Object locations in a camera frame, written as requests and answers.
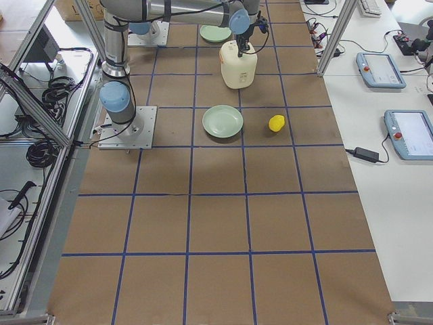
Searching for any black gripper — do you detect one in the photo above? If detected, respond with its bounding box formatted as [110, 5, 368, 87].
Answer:
[235, 24, 254, 58]

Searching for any green plate near arm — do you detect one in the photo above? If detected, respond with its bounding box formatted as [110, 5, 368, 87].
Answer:
[202, 105, 244, 139]
[200, 25, 232, 43]

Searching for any white rice cooker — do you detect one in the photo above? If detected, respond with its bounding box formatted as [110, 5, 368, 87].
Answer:
[220, 41, 257, 89]

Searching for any yellow lemon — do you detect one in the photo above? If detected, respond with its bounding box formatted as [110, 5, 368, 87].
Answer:
[268, 114, 286, 133]

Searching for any far teach pendant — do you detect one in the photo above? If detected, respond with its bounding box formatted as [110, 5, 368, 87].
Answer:
[356, 52, 407, 89]

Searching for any teach pendant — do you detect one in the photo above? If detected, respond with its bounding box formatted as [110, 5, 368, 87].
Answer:
[384, 110, 432, 160]
[356, 52, 407, 89]

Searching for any black power adapter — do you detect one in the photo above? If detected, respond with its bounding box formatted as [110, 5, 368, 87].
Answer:
[353, 147, 379, 163]

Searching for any brown paper table mat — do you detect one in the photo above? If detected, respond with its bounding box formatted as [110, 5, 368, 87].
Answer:
[48, 1, 393, 324]

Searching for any near teach pendant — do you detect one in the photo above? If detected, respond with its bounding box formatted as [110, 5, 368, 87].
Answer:
[384, 110, 432, 160]

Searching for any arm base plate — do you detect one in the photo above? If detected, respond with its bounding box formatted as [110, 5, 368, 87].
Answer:
[128, 21, 169, 47]
[97, 106, 157, 150]

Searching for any aluminium frame post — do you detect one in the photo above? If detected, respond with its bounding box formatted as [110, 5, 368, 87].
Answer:
[317, 0, 357, 77]

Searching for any black cable bundle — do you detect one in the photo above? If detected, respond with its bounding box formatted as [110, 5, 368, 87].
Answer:
[0, 47, 99, 170]

